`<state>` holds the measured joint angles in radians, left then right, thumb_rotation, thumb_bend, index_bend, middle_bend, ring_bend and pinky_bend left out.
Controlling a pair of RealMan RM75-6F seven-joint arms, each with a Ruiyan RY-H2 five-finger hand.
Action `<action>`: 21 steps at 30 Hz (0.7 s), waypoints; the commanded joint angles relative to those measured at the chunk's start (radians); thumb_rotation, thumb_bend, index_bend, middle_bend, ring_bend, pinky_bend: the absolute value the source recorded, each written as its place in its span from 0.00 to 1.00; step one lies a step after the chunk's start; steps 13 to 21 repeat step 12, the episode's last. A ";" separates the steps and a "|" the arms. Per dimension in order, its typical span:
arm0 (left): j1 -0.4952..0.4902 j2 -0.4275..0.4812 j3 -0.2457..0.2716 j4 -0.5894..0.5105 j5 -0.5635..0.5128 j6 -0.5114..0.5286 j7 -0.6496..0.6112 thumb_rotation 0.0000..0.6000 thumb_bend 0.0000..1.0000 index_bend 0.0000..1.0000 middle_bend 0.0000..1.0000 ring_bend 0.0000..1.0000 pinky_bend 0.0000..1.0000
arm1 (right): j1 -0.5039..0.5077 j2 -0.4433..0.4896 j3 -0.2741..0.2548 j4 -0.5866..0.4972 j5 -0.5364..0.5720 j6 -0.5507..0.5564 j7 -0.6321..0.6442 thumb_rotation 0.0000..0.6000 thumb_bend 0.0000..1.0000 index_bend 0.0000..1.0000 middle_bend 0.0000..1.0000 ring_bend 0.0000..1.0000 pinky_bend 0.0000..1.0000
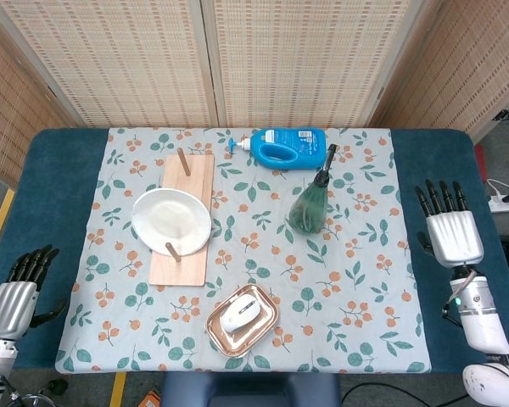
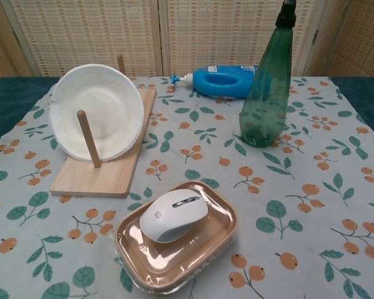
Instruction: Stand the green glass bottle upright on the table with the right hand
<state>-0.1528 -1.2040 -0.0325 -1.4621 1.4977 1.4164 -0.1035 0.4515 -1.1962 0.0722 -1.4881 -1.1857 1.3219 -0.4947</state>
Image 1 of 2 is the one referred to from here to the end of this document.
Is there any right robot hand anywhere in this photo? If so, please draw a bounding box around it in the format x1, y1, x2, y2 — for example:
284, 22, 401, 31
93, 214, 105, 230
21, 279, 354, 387
414, 178, 485, 269

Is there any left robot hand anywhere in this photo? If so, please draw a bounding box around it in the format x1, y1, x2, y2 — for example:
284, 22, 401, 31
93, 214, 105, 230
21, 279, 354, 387
0, 244, 68, 342

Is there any green transparent spray bottle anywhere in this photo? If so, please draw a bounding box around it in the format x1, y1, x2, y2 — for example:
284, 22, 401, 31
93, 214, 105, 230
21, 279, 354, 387
284, 142, 338, 234

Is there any blue detergent pump bottle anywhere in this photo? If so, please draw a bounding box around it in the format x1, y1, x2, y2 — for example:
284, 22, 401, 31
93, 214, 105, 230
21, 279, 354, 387
227, 128, 327, 171

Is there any leaf and fruit print tablecloth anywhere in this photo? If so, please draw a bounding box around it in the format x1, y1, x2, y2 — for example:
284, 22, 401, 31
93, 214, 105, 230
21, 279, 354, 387
54, 126, 432, 375

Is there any white power strip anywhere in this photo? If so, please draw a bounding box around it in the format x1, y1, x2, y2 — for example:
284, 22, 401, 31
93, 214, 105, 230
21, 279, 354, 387
487, 177, 509, 213

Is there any white paper plate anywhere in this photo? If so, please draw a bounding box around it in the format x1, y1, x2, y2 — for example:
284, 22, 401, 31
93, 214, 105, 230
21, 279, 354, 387
131, 188, 212, 256

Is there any wooden plate rack with pegs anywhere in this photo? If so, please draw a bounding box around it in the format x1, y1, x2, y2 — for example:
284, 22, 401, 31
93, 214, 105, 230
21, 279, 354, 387
148, 148, 215, 287

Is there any tan rectangular soap dish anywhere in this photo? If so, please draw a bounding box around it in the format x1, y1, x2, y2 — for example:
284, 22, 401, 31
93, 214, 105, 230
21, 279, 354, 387
205, 283, 280, 360

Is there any woven bamboo folding screen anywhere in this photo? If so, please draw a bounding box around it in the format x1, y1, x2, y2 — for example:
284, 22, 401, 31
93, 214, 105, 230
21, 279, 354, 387
0, 0, 509, 187

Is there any black floor cable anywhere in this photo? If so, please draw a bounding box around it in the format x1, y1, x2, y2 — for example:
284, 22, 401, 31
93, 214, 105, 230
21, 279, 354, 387
343, 381, 467, 407

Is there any white wireless computer mouse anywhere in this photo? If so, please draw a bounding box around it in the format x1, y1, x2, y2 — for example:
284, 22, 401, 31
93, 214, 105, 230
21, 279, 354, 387
219, 294, 263, 334

